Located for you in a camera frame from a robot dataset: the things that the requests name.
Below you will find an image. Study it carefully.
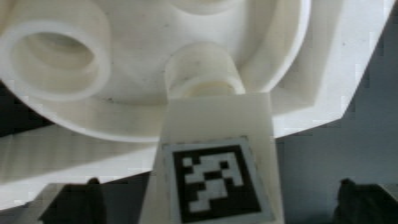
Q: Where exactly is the white round stool seat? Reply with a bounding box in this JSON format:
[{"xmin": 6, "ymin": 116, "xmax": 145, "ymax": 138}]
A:
[{"xmin": 0, "ymin": 0, "xmax": 314, "ymax": 144}]

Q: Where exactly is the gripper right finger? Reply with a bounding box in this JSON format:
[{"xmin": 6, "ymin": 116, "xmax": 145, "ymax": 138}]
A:
[{"xmin": 332, "ymin": 179, "xmax": 398, "ymax": 224}]

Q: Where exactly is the white U-shaped fence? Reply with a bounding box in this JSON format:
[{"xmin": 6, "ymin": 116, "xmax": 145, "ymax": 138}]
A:
[{"xmin": 0, "ymin": 0, "xmax": 396, "ymax": 210}]

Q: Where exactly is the white stool leg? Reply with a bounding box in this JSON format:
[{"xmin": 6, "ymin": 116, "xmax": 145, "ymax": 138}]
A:
[{"xmin": 138, "ymin": 42, "xmax": 284, "ymax": 224}]

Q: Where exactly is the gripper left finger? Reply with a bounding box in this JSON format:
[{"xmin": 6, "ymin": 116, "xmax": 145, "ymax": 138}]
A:
[{"xmin": 35, "ymin": 176, "xmax": 110, "ymax": 224}]

